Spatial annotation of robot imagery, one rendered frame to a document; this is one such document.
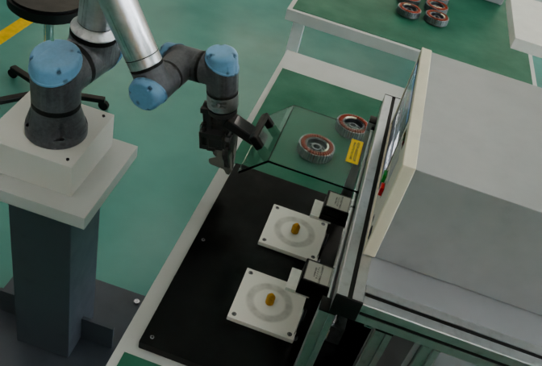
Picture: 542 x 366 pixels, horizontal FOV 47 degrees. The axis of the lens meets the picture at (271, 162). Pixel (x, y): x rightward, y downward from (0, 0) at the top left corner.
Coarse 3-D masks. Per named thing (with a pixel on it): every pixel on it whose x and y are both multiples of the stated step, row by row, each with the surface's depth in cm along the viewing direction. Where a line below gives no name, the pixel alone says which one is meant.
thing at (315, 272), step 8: (304, 264) 133; (312, 264) 130; (320, 264) 131; (296, 272) 133; (304, 272) 128; (312, 272) 129; (320, 272) 129; (328, 272) 130; (288, 280) 131; (296, 280) 131; (304, 280) 127; (312, 280) 127; (320, 280) 128; (328, 280) 128; (288, 288) 129; (296, 288) 130; (304, 288) 128; (312, 288) 127; (320, 288) 127; (304, 296) 130; (312, 296) 128; (320, 296) 128; (336, 320) 132
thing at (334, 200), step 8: (328, 192) 150; (328, 200) 148; (336, 200) 148; (344, 200) 149; (312, 208) 150; (320, 208) 151; (328, 208) 146; (336, 208) 146; (344, 208) 147; (312, 216) 149; (320, 216) 147; (328, 216) 147; (336, 216) 146; (344, 216) 146; (336, 224) 147
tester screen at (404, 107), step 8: (416, 64) 130; (408, 88) 130; (408, 96) 124; (400, 104) 136; (408, 104) 119; (400, 112) 130; (408, 112) 114; (400, 128) 118; (392, 136) 129; (400, 136) 114
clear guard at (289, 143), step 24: (288, 120) 144; (312, 120) 146; (336, 120) 148; (264, 144) 139; (288, 144) 137; (312, 144) 139; (336, 144) 141; (240, 168) 135; (288, 168) 131; (312, 168) 132; (336, 168) 134; (360, 168) 135
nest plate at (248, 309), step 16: (256, 272) 144; (240, 288) 139; (256, 288) 140; (272, 288) 141; (240, 304) 136; (256, 304) 137; (288, 304) 139; (240, 320) 133; (256, 320) 133; (272, 320) 134; (288, 320) 135; (288, 336) 132
